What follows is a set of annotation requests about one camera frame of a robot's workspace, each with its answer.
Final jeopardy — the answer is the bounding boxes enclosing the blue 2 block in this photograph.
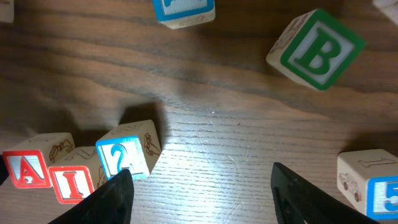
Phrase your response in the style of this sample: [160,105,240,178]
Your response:
[95,119,162,180]

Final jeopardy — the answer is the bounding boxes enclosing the blue H block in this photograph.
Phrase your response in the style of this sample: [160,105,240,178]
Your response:
[373,0,398,25]

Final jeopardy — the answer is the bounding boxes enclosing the red I block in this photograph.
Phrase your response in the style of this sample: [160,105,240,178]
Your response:
[48,146,107,204]

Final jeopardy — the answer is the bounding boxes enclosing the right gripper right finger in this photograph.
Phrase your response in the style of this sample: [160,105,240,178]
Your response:
[271,162,379,224]

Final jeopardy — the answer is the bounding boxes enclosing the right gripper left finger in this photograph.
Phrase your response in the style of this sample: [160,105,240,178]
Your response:
[49,169,134,224]

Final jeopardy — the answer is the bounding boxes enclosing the blue P block centre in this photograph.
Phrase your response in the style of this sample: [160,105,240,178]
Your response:
[152,0,216,29]

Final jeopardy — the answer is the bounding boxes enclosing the blue 5 block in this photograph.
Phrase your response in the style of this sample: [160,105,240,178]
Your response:
[336,149,397,221]

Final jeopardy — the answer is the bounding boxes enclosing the red A block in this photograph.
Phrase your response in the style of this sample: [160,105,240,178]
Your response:
[2,133,75,189]

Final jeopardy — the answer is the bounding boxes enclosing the green B block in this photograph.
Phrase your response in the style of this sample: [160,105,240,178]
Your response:
[266,9,366,91]

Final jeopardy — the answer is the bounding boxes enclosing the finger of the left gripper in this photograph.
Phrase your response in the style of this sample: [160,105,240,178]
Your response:
[0,155,9,185]

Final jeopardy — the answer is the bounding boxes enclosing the blue D block middle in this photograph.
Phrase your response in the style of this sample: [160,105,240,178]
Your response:
[0,0,14,23]

